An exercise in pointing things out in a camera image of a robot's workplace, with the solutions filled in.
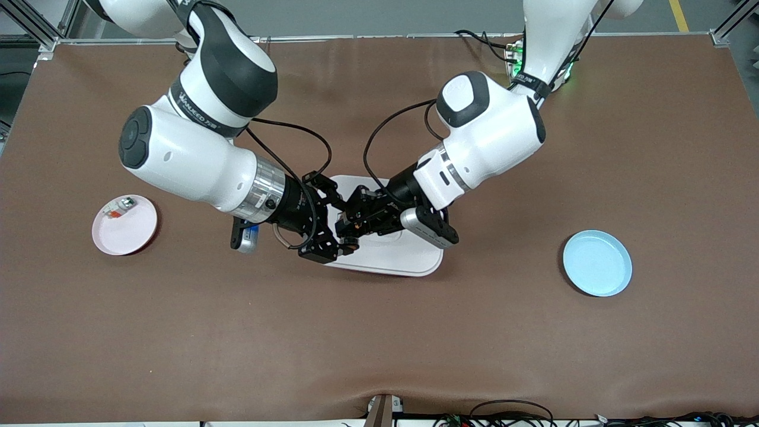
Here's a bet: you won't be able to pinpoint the orange black push button switch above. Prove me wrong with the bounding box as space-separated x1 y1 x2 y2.
336 219 361 248

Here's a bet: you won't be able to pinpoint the white lidded box grey clips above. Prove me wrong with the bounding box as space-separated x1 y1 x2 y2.
322 174 444 278

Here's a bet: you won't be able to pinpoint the white round plate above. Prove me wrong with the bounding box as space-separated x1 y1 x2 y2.
92 195 159 256

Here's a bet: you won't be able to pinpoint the metal table edge rail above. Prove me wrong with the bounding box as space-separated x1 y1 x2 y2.
56 33 712 45

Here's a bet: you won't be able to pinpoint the aluminium frame profile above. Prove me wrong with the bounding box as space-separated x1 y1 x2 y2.
0 0 81 53
710 0 759 47

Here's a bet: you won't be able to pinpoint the black base power cable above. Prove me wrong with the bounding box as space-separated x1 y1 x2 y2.
454 28 522 65

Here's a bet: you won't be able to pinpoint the black cable bundle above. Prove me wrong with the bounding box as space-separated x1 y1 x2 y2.
433 400 759 427

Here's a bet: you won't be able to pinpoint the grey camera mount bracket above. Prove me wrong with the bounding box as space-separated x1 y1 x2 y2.
363 393 405 427

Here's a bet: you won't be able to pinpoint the light blue round plate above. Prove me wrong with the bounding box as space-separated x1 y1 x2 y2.
562 230 633 297

